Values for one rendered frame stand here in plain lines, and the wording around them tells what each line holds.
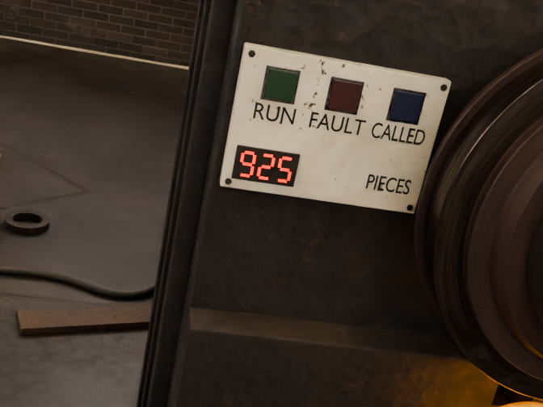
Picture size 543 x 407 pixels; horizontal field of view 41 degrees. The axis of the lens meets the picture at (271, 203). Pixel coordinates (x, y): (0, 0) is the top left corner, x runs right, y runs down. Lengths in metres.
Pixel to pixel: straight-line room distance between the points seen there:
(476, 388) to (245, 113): 0.52
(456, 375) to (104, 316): 1.71
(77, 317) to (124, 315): 0.16
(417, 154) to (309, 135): 0.14
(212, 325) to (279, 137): 0.27
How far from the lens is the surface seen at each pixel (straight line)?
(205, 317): 0.99
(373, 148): 0.93
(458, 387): 1.10
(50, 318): 2.57
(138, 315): 2.63
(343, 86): 0.89
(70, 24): 6.97
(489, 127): 0.82
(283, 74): 0.88
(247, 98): 0.88
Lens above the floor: 1.37
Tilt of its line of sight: 20 degrees down
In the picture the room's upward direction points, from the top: 12 degrees clockwise
